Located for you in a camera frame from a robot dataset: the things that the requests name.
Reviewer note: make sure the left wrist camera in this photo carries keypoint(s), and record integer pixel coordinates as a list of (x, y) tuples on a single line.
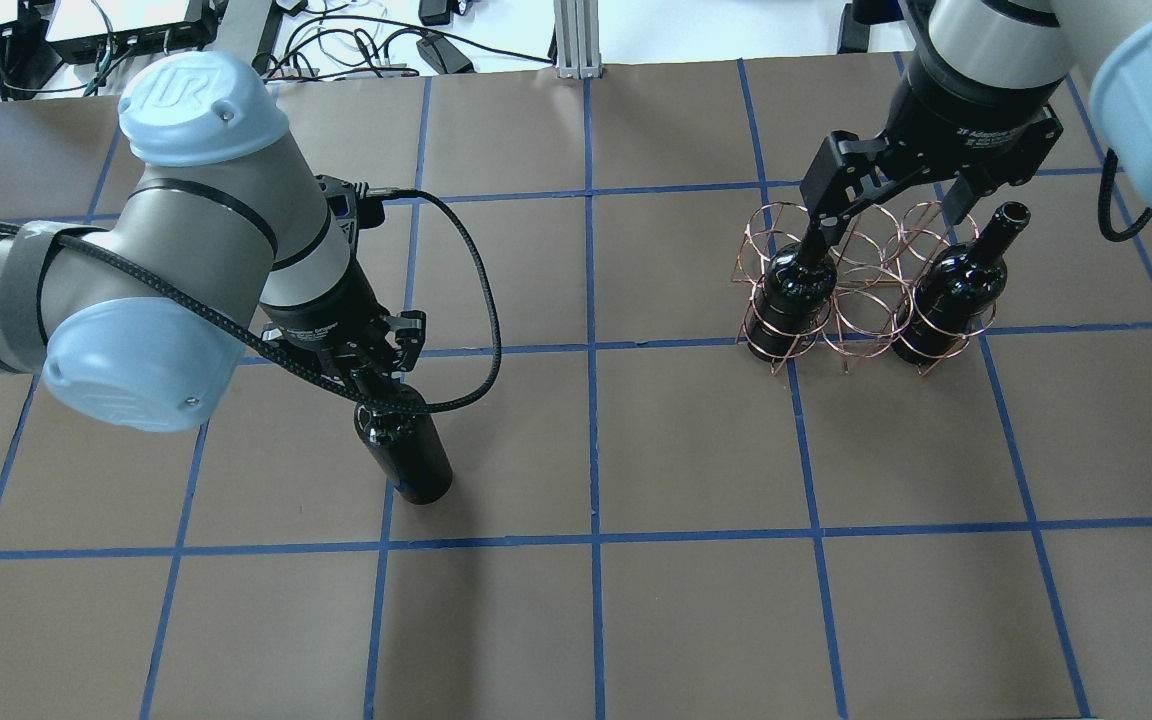
[(352, 205)]

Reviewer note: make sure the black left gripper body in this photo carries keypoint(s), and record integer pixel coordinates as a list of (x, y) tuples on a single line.
[(324, 322)]

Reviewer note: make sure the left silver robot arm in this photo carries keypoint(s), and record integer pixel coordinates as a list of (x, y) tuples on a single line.
[(228, 242)]

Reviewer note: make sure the dark bottle in basket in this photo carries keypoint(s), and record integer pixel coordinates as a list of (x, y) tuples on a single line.
[(959, 285), (782, 319)]

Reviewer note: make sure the dark bottle in basket rear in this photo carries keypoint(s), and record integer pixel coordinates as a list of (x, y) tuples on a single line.
[(959, 285)]

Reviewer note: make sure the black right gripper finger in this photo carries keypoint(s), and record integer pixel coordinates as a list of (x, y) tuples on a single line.
[(958, 202), (828, 230)]

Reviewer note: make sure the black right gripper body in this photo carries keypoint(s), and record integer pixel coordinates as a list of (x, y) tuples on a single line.
[(966, 122)]

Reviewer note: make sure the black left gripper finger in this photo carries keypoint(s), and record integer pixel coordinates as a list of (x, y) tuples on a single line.
[(372, 387)]

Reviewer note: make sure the copper wire wine basket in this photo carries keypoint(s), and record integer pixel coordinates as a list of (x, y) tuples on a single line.
[(879, 263)]

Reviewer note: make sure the dark wine bottle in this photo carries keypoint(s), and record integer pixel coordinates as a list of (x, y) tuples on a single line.
[(410, 452)]

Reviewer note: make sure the dark bottle in basket front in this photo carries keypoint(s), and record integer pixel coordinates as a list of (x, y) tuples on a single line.
[(782, 319)]

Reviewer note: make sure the black power adapter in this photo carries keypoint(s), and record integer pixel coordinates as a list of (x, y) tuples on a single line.
[(443, 57)]

